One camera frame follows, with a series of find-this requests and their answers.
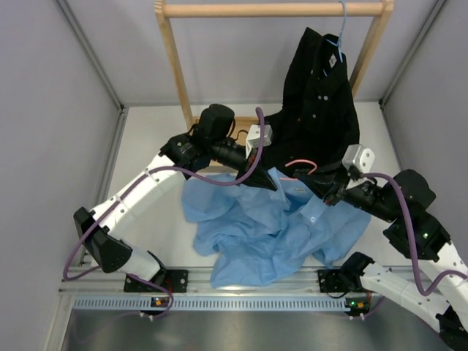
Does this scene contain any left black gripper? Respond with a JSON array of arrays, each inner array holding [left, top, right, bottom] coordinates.
[[209, 137, 278, 189]]

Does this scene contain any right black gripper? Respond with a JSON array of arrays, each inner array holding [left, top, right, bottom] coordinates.
[[293, 159, 399, 223]]

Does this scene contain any pink wire hanger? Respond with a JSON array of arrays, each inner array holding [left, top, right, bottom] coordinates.
[[284, 159, 318, 176]]

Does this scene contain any light blue shirt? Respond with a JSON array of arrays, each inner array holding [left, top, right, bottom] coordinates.
[[181, 168, 371, 274]]

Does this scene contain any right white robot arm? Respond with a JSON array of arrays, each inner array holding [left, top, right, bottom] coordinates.
[[294, 165, 467, 350]]

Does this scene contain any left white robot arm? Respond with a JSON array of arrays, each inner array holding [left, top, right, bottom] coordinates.
[[73, 104, 277, 292]]

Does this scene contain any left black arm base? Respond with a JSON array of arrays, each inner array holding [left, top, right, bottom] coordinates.
[[124, 269, 188, 293]]

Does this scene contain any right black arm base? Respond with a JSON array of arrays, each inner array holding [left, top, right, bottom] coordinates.
[[317, 269, 349, 298]]

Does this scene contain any black shirt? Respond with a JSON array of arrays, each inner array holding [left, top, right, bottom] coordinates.
[[261, 28, 360, 176]]

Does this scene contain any wooden clothes rack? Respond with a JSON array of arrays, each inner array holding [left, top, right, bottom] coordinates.
[[154, 0, 396, 174]]

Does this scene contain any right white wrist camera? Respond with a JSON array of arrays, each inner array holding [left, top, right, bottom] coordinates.
[[341, 144, 375, 189]]

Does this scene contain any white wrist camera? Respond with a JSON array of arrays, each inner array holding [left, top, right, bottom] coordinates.
[[341, 144, 375, 189], [245, 124, 273, 158]]

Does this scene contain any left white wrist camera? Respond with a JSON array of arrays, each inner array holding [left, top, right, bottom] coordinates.
[[245, 124, 273, 158]]

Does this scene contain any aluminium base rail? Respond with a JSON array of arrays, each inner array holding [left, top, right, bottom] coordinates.
[[60, 266, 366, 293]]

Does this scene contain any blue wire hanger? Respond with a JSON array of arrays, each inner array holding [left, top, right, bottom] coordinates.
[[322, 1, 348, 77]]

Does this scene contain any aluminium frame rail left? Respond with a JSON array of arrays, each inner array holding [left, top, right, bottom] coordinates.
[[54, 0, 127, 257]]

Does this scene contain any grey slotted cable duct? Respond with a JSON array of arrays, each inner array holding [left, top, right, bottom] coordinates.
[[73, 296, 350, 312]]

